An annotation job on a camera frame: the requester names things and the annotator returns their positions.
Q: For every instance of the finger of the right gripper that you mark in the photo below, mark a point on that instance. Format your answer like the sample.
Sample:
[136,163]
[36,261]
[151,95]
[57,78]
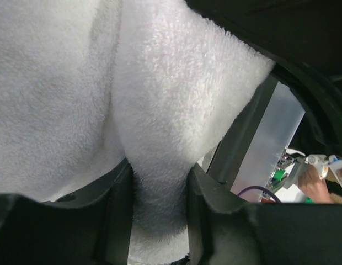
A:
[304,38]

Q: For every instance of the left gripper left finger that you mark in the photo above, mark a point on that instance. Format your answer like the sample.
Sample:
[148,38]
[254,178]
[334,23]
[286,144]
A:
[89,226]

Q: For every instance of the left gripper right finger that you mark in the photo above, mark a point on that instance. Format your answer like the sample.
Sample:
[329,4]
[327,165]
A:
[225,229]

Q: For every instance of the white towel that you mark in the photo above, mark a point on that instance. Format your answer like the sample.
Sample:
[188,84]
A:
[86,84]

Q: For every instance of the person's hand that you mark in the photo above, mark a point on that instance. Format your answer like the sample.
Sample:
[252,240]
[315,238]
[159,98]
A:
[313,187]

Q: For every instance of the circuit board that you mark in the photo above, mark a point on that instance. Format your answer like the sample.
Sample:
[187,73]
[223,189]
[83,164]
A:
[283,182]

